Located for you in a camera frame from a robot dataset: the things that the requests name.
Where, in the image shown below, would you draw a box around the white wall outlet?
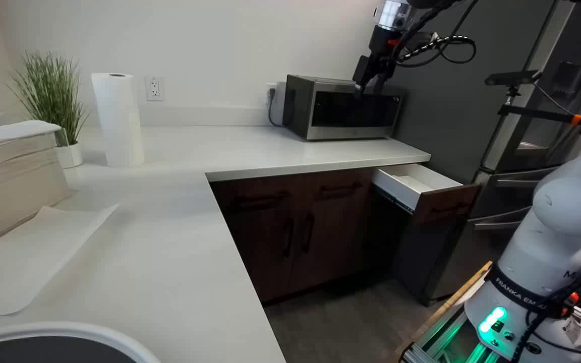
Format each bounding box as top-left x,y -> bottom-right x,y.
144,76 -> 163,101

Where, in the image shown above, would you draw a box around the dark wood base cabinets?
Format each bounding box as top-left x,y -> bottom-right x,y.
212,170 -> 370,302

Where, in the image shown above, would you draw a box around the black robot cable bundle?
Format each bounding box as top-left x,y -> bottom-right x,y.
397,0 -> 479,68

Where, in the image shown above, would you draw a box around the dark grey refrigerator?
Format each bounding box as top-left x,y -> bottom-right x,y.
390,0 -> 555,182

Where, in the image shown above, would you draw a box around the green potted plant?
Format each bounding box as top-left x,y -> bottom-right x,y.
12,52 -> 86,170

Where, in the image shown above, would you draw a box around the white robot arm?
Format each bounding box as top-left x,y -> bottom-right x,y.
374,11 -> 581,363

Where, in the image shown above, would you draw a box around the white paper towel roll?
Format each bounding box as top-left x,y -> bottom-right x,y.
90,72 -> 144,167

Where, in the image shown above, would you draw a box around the stainless steel microwave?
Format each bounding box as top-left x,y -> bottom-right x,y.
282,74 -> 407,141

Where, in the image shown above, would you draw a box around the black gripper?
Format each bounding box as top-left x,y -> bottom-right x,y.
352,25 -> 398,89

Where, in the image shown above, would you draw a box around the white wooden front drawer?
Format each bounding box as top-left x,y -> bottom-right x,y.
373,162 -> 479,223

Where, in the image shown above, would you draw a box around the white cutting mat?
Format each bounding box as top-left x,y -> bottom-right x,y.
0,205 -> 114,317

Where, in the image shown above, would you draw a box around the beige box on counter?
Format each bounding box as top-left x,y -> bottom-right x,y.
0,121 -> 69,233

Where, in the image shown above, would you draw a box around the black camera tripod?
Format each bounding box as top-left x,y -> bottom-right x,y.
479,68 -> 581,178

